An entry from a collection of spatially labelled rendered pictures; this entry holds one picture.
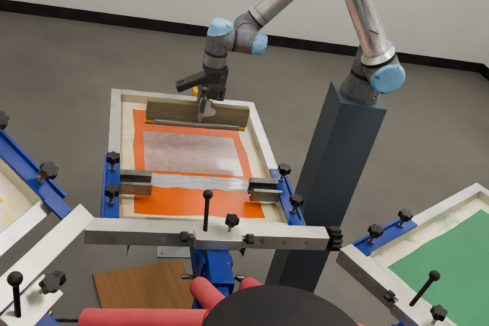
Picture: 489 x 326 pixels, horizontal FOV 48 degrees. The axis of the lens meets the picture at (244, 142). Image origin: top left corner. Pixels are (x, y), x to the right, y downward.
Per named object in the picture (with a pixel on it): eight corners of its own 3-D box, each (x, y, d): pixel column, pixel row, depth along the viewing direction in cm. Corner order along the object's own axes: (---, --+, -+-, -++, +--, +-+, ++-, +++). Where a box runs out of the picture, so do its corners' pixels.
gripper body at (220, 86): (223, 103, 185) (229, 71, 178) (198, 101, 182) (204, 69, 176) (220, 92, 191) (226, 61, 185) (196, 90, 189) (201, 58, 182)
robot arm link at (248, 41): (265, 25, 182) (233, 20, 180) (269, 38, 173) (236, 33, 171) (260, 47, 186) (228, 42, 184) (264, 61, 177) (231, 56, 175)
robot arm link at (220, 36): (236, 28, 170) (209, 23, 168) (230, 60, 175) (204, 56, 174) (235, 19, 176) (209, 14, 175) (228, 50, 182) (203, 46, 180)
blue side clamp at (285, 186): (265, 181, 192) (270, 165, 188) (279, 182, 193) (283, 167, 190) (285, 241, 168) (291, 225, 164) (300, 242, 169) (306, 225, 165)
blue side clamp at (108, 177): (102, 172, 178) (104, 154, 174) (118, 172, 179) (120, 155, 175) (99, 236, 153) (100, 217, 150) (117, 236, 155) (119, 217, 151)
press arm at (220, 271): (201, 247, 151) (204, 233, 148) (222, 247, 152) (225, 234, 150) (208, 296, 137) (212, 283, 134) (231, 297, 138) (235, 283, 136)
